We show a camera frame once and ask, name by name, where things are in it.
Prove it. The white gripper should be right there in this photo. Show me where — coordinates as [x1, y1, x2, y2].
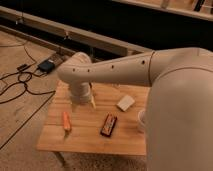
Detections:
[69, 83, 96, 112]

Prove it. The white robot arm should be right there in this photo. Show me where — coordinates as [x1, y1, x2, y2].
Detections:
[58, 47, 213, 171]

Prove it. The orange carrot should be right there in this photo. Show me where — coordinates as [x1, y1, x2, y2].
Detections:
[62, 112, 71, 131]

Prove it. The dark candy bar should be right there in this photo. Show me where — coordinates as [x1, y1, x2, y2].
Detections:
[100, 114, 117, 137]

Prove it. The wooden table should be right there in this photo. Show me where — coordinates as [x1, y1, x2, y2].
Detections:
[37, 82, 149, 156]

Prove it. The white sponge block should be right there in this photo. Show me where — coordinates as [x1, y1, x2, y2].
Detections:
[116, 95, 135, 111]

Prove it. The black power adapter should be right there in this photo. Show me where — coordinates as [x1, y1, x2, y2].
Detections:
[38, 60, 55, 73]

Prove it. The white cup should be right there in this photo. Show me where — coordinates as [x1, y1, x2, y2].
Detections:
[138, 110, 145, 133]

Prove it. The long wooden beam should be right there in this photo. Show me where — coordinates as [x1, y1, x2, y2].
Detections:
[0, 6, 151, 56]

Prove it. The small black plug box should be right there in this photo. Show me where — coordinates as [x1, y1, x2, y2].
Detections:
[17, 64, 29, 72]

